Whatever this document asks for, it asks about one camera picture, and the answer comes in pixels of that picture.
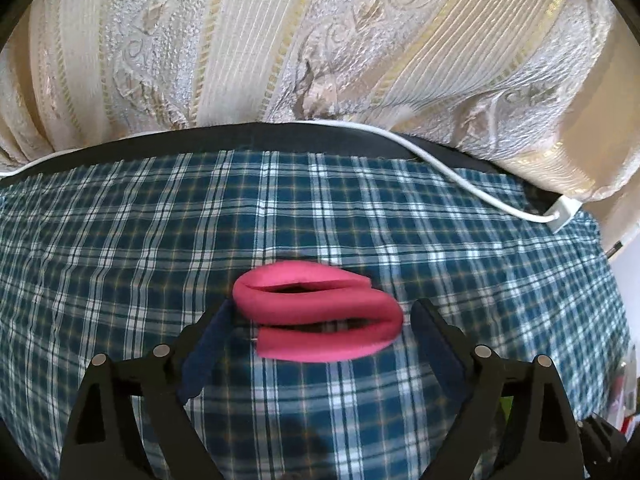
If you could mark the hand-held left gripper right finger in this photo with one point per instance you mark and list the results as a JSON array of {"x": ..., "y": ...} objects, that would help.
[{"x": 440, "y": 355}]

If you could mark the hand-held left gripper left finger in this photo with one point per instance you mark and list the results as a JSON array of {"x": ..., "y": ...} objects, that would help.
[{"x": 202, "y": 360}]

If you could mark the large pink foam clip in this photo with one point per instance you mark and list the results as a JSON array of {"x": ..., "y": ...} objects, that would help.
[{"x": 320, "y": 347}]

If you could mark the blue plaid tablecloth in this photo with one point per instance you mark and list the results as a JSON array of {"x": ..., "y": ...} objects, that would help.
[{"x": 150, "y": 235}]

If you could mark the white power strip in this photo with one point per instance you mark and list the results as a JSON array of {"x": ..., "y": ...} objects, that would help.
[{"x": 565, "y": 212}]

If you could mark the white and dark bar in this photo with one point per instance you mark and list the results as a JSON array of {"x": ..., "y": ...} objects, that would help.
[{"x": 614, "y": 247}]

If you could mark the cream patterned curtain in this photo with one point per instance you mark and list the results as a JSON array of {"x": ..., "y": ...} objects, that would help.
[{"x": 300, "y": 35}]

